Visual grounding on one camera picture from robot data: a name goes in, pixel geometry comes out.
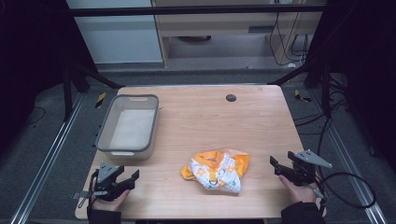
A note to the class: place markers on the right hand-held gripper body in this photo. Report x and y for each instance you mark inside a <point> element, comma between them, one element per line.
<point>303,172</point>

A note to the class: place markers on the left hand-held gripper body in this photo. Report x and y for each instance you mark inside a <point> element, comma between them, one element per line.
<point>107,186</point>

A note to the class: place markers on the orange white floral pet dress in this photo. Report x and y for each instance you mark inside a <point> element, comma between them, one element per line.
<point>218,171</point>

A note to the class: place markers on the person's left hand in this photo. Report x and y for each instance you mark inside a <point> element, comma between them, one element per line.
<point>112,202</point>

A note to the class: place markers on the person's right hand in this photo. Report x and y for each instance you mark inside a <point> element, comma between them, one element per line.
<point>299,191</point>

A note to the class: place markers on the grey tape mark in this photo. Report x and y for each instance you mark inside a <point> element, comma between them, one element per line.
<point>79,195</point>

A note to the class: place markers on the white basin with grey rim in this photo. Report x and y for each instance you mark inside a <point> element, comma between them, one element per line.
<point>130,127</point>

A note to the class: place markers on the black yellow striped tape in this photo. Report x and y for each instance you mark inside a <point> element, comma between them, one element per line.
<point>300,96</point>
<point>100,100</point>

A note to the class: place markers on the black metal stand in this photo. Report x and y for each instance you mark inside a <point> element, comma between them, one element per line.
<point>67,93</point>
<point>325,90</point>

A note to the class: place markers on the round grey table grommet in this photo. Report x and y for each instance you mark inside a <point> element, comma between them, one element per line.
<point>231,98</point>

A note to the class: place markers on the white cabinet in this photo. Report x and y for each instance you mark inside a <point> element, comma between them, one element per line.
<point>115,34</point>

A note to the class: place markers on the light wooden desk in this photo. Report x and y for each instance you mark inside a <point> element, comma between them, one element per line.
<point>233,28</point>

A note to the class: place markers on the black horizontal bar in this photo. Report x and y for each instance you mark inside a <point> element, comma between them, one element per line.
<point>193,11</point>

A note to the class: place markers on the aluminium floor rail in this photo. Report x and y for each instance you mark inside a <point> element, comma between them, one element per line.
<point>46,155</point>
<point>348,158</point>

